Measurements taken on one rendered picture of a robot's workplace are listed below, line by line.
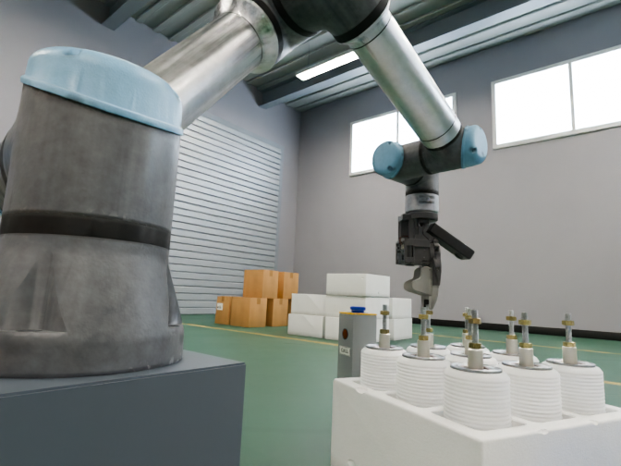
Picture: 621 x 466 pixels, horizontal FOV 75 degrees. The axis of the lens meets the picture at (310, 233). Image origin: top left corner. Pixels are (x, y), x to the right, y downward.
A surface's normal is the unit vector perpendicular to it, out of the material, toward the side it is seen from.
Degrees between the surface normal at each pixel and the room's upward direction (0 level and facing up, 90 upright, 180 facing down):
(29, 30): 90
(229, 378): 90
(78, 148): 90
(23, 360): 90
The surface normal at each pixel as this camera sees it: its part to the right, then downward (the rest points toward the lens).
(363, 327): 0.44, -0.12
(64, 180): 0.11, -0.15
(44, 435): 0.77, -0.07
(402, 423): -0.90, -0.11
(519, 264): -0.64, -0.14
